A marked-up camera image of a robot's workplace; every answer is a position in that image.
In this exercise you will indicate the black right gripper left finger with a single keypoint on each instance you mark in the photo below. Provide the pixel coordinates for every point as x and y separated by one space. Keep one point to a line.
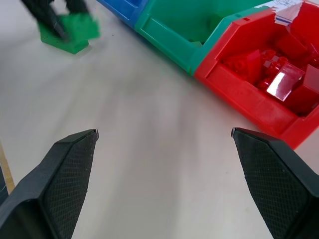
59 184

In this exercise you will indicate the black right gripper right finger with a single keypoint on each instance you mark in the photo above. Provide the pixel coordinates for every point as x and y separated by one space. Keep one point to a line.
271 184

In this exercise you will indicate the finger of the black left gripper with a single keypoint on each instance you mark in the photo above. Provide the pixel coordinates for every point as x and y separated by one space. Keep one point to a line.
76 6
47 15

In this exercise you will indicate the green toy building block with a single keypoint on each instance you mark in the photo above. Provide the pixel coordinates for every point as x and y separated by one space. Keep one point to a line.
77 30

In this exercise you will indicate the blue plastic storage bin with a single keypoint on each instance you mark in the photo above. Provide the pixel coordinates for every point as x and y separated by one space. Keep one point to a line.
124 8

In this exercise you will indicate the light wooden table edge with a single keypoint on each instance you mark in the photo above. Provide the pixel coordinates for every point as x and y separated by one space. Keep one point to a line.
7 169

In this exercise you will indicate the red plastic storage bin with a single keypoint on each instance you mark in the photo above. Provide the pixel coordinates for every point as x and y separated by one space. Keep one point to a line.
236 94

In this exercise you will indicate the green plastic storage bin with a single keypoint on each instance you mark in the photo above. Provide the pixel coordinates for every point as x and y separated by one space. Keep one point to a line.
172 37

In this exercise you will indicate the shiny red sloped block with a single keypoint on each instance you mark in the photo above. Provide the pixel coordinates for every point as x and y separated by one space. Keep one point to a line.
284 82

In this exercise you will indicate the red studded building brick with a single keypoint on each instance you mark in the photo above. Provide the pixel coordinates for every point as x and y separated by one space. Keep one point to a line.
274 61

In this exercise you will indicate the red sloped building block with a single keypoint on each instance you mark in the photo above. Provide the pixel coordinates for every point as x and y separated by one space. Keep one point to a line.
245 63

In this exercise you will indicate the large red building block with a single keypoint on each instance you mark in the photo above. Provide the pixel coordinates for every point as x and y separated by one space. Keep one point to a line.
291 46

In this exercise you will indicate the torn white paper label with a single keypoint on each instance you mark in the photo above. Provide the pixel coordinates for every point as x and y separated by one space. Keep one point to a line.
286 13

